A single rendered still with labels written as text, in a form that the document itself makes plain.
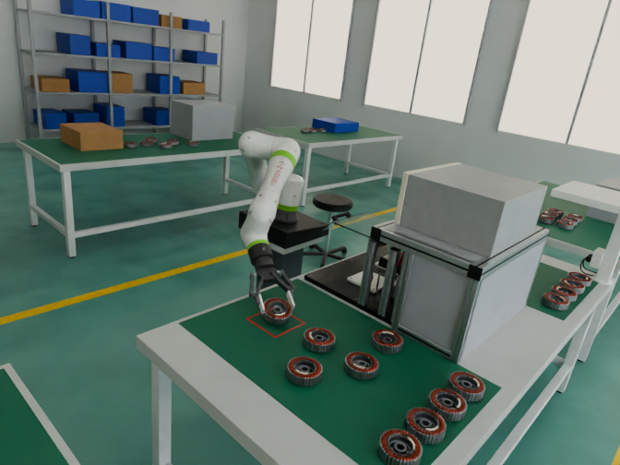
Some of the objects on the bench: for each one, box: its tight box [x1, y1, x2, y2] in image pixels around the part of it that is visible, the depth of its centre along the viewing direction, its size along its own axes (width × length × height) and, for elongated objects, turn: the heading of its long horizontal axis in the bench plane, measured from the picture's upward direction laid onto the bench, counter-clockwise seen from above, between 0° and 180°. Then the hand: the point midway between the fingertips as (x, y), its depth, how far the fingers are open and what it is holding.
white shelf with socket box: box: [550, 181, 620, 285], centre depth 243 cm, size 35×37×46 cm
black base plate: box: [304, 245, 403, 326], centre depth 221 cm, size 47×64×2 cm
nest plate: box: [347, 271, 385, 293], centre depth 212 cm, size 15×15×1 cm
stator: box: [286, 356, 323, 387], centre depth 149 cm, size 11×11×4 cm
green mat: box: [178, 279, 502, 465], centre depth 162 cm, size 94×61×1 cm, turn 31°
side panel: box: [391, 252, 483, 364], centre depth 169 cm, size 28×3×32 cm, turn 31°
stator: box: [371, 329, 403, 354], centre depth 170 cm, size 11×11×4 cm
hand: (277, 305), depth 176 cm, fingers closed on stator, 11 cm apart
